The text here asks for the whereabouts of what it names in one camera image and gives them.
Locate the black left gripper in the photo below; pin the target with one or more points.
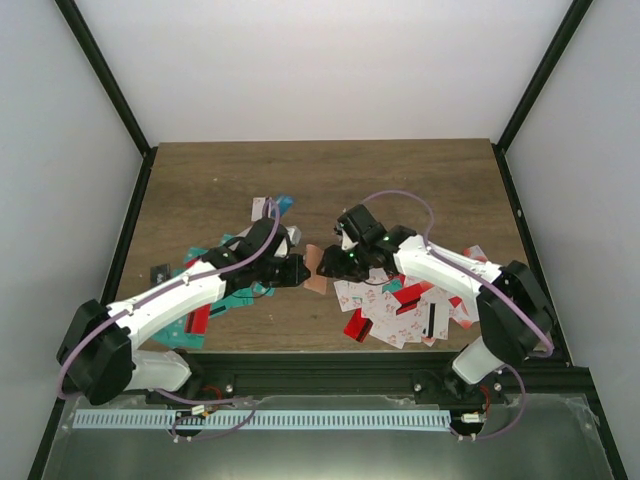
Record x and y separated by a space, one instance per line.
294 278

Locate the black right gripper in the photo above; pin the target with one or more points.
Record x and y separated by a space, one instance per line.
334 269

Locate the pink leather card holder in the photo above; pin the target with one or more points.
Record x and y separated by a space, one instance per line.
312 259

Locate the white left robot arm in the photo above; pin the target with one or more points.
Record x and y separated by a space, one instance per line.
101 355

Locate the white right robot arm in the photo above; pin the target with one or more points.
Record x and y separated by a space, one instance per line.
514 314

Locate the white floral VIP card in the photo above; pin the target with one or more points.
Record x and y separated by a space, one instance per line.
350 295

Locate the red card with stripe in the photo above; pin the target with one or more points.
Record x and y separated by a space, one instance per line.
358 327

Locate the blue card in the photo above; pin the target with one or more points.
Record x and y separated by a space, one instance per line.
284 203

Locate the white card with stripe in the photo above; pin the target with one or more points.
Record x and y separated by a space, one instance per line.
262 207

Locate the black membership card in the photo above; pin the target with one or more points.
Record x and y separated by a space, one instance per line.
159 274

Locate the teal card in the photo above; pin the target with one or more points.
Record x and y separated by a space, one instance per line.
175 336

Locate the white red corner card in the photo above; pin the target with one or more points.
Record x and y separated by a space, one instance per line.
475 255

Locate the black aluminium frame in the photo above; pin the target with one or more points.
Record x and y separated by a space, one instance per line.
338 373

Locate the light blue slotted rail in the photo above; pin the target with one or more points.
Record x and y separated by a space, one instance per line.
263 420

